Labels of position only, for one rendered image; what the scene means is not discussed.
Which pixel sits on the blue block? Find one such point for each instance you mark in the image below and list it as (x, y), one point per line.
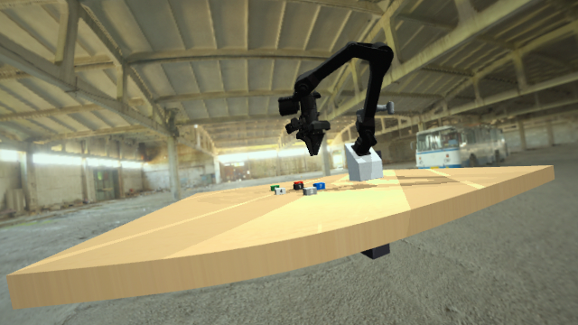
(319, 186)

